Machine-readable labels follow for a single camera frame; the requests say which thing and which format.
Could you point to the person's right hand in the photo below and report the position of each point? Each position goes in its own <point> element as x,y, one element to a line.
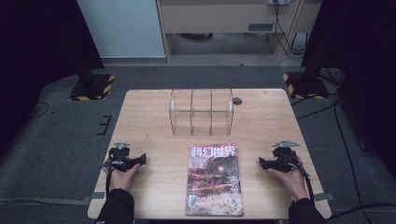
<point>294,183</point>

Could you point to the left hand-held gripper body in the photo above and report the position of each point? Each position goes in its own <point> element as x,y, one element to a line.
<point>120,155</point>

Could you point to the light wooden desk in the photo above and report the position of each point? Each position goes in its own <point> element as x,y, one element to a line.
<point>218,18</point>

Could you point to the black yellow striped stand base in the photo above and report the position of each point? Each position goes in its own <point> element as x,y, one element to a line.
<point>306,87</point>
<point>93,87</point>

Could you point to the white cabinet panel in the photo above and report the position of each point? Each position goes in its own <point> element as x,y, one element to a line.
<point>121,28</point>

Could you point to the clear acrylic file rack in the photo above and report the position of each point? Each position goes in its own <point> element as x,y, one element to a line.
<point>201,113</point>

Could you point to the person's left hand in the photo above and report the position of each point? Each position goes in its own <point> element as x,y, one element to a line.
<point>123,179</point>

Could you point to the white power strip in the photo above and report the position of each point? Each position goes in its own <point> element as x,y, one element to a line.
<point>278,2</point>

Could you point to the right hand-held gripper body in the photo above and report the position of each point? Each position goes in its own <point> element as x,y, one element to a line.
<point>284,157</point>

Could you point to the dark round table grommet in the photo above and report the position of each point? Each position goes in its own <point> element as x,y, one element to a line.
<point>237,100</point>

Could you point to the black curtain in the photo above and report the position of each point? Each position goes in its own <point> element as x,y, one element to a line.
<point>40,62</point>
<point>358,62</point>

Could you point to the grey tape strip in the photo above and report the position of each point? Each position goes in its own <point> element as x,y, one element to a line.
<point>324,196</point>
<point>97,195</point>

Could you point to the red illustrated magazine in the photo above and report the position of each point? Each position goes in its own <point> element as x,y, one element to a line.
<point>214,182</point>

